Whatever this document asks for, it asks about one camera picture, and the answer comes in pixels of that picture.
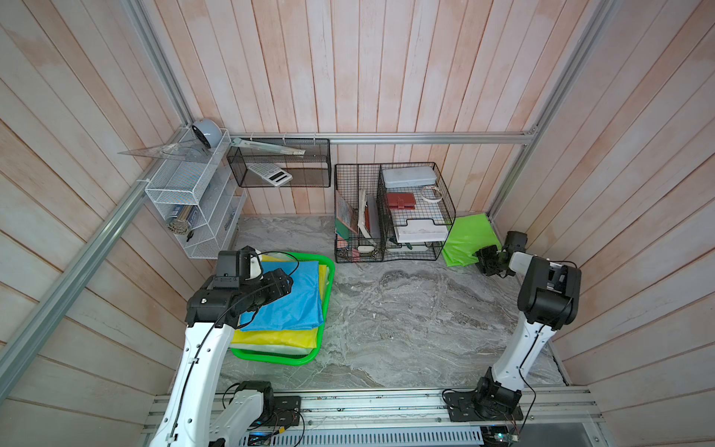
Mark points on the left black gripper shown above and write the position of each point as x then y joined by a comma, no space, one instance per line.
277,286

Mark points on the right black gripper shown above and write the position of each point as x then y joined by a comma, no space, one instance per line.
480,253

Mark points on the light green raincoat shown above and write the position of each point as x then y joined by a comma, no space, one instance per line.
469,234

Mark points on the blue raincoat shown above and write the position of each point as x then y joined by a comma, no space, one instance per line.
301,310

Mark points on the white translucent raincoat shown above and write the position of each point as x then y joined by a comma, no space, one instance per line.
278,350

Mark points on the green plastic basket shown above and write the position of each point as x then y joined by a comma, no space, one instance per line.
295,361

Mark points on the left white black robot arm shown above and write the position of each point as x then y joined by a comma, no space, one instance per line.
187,420

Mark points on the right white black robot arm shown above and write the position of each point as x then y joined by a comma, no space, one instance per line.
547,301

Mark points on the rolled silver bundle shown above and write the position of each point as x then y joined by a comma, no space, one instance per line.
179,220

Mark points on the white tape roll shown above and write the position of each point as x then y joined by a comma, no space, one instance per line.
431,194

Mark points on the red wallet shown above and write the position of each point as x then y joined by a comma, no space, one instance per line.
400,201

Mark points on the grey pencil case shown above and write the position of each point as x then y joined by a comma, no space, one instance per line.
409,177

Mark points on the white calculator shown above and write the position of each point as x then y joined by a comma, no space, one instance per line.
270,173

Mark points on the clear triangle ruler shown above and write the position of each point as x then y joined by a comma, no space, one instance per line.
189,151

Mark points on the black wire tray stack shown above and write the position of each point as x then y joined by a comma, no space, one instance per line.
442,213

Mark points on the white wire wall shelf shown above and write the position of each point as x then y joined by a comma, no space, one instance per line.
212,189

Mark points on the black mesh wall basket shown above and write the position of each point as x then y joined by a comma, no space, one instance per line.
307,160

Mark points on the black wire file organizer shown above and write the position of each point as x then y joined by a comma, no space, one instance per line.
358,231

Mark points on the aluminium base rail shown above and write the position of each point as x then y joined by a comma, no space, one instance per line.
552,416

